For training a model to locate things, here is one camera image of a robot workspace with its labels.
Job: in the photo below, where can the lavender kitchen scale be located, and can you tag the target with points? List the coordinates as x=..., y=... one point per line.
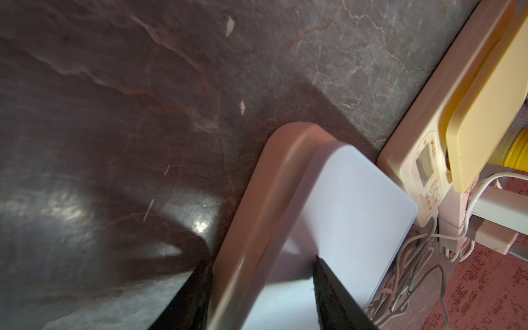
x=311, y=196

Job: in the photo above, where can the pink power strip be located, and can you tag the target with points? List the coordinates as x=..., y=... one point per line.
x=452, y=212

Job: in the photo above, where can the pink USB charger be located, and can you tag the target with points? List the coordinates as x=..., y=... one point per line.
x=493, y=236

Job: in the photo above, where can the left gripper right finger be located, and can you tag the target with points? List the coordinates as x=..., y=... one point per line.
x=336, y=308

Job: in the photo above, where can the white USB charger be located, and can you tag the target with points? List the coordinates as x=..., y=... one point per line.
x=503, y=207

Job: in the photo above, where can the yellow pen cup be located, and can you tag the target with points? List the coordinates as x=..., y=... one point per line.
x=511, y=151

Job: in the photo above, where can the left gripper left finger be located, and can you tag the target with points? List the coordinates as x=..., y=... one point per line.
x=189, y=308

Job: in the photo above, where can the yellow kitchen scale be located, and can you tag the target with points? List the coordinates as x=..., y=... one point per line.
x=463, y=111

